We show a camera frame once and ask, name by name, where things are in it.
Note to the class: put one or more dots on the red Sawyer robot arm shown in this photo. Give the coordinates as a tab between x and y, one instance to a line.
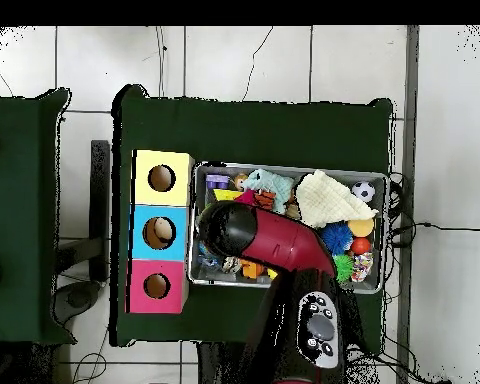
280	240

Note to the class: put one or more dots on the shallow metal mesh bin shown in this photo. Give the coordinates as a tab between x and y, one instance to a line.
344	176

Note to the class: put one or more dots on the yellow cheese wedge toy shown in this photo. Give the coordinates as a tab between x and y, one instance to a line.
226	195

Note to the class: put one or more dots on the mint knitted cloth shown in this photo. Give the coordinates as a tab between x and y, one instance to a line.
270	182

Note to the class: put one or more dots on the orange building block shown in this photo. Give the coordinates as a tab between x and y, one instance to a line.
251	268

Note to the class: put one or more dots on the dark green table cloth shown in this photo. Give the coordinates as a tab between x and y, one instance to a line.
244	128

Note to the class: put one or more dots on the cream knitted cloth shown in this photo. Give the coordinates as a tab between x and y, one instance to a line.
328	200

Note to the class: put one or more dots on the blue spiky rubber ball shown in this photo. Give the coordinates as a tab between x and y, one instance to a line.
338	236

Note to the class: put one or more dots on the green spiky rubber ball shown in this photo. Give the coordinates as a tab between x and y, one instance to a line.
344	267

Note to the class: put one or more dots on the pale orange foam ball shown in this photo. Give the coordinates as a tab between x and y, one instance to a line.
362	228

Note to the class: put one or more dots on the small soccer ball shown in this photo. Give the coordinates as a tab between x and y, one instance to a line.
363	191

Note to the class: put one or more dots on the orange rubber ball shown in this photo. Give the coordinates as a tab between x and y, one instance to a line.
360	246

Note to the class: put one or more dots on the green cloth side table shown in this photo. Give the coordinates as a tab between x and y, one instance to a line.
16	220

